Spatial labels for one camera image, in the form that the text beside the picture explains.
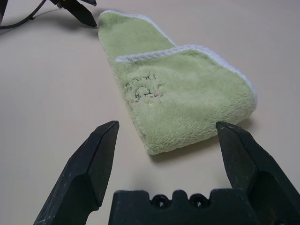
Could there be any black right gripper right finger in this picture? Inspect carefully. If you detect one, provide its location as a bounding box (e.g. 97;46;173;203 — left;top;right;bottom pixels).
215;121;300;225

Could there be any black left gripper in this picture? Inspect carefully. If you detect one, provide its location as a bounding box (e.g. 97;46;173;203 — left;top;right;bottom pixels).
49;0;98;27

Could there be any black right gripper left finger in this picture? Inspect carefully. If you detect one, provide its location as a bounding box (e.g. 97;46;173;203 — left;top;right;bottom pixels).
32;120;120;225

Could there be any green towel with white trim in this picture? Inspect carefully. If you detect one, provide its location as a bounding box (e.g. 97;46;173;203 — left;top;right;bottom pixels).
97;9;258;156

